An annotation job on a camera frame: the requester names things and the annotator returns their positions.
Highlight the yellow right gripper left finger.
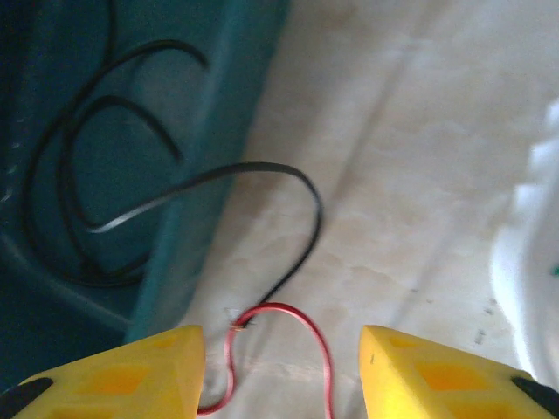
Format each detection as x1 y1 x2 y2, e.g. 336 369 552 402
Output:
0 325 206 419

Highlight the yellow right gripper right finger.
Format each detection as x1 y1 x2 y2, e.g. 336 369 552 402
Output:
358 325 559 419

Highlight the thin red cable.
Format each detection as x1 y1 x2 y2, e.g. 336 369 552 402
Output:
198 302 336 419

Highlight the thin black cable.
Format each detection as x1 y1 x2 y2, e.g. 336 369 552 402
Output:
89 161 324 326
60 95 183 276
21 0 209 289

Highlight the white plastic tub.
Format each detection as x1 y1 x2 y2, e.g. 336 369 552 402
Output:
491 98 559 385

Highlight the teal plastic tub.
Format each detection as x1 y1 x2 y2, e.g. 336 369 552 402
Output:
0 0 292 394

